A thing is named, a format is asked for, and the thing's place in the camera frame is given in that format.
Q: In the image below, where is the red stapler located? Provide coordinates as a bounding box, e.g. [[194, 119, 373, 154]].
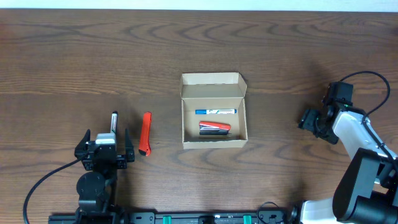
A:
[[199, 121, 231, 135]]

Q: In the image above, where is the black whiteboard marker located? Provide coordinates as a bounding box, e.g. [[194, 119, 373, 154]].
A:
[[111, 111, 118, 134]]

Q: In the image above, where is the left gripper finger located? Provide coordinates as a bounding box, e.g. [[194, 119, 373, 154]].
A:
[[125, 129, 135, 162], [74, 129, 91, 157]]

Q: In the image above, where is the open cardboard box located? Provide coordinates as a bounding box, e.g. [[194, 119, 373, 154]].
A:
[[180, 72, 248, 149]]

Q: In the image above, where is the blue whiteboard marker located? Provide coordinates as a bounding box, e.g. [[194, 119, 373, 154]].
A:
[[195, 109, 238, 115]]

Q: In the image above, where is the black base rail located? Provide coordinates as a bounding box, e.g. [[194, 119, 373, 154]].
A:
[[48, 210, 294, 224]]

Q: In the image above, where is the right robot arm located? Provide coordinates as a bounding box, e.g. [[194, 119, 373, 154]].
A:
[[297, 82, 397, 223]]

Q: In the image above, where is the orange utility knife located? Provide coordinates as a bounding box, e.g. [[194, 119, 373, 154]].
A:
[[139, 111, 152, 156]]

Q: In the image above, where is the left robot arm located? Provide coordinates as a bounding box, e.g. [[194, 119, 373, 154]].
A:
[[74, 130, 135, 223]]

